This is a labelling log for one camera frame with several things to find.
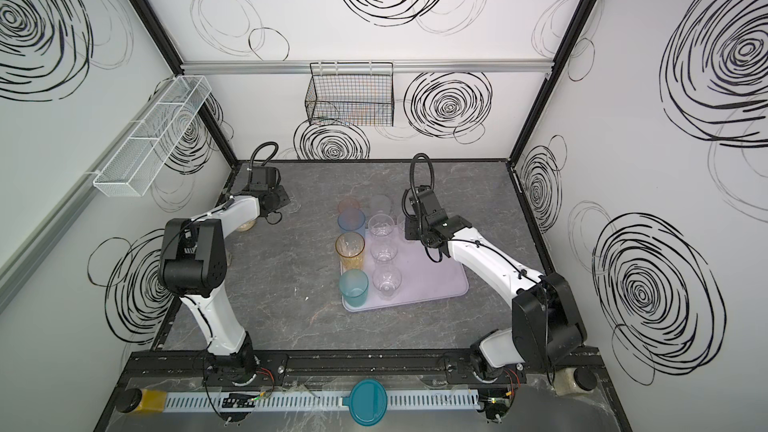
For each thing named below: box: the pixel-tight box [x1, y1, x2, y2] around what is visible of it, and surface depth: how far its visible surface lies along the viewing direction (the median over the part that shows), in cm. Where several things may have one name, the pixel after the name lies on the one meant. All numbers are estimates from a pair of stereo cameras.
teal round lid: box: [342, 378, 388, 427], surface depth 65 cm
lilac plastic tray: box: [340, 228, 469, 309], surface depth 88 cm
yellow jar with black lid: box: [115, 388, 167, 413], surface depth 64 cm
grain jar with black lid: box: [554, 366, 598, 395], surface depth 65 cm
